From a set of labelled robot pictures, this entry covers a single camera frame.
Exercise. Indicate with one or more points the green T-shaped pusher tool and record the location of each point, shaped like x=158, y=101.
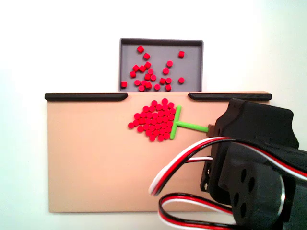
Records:
x=192, y=125

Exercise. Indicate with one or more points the heap of red granules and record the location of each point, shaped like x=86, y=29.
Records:
x=156, y=122

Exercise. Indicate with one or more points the red cylindrical granule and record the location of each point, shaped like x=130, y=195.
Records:
x=146, y=56
x=150, y=71
x=181, y=54
x=136, y=67
x=141, y=88
x=157, y=87
x=144, y=83
x=142, y=68
x=162, y=81
x=169, y=63
x=148, y=85
x=133, y=74
x=123, y=84
x=165, y=70
x=181, y=80
x=147, y=77
x=137, y=82
x=168, y=80
x=147, y=64
x=140, y=49
x=153, y=77
x=168, y=87

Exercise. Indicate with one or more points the grey rectangular tray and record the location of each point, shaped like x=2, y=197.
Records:
x=192, y=67

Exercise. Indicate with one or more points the beige flat board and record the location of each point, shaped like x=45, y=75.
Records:
x=96, y=155

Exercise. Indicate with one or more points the black edge rail strip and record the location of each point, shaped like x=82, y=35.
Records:
x=208, y=96
x=86, y=96

